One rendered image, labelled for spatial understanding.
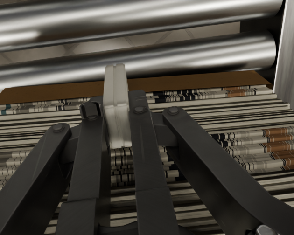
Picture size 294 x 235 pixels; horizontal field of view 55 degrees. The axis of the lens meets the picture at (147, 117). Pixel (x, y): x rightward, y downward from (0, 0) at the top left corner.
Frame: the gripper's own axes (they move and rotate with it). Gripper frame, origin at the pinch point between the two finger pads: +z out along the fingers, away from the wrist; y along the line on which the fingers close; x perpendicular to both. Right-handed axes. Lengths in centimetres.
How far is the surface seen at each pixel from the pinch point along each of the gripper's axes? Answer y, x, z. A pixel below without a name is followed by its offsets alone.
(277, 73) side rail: 18.9, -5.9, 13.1
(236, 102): 11.2, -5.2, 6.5
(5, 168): -8.6, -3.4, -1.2
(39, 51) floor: -32, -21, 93
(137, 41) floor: 5, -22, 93
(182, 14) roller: 7.4, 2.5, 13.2
